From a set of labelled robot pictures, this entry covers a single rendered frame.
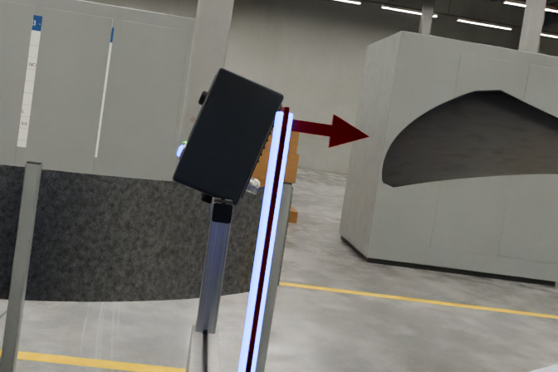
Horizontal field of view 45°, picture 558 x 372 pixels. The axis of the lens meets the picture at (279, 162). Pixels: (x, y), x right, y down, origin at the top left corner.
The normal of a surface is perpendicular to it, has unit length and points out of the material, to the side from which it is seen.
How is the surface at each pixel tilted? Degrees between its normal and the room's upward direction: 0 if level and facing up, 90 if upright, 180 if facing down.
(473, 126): 165
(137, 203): 90
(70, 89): 90
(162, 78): 90
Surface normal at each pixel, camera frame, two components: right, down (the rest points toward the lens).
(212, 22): 0.11, 0.07
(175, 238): 0.62, 0.13
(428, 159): -0.04, 0.96
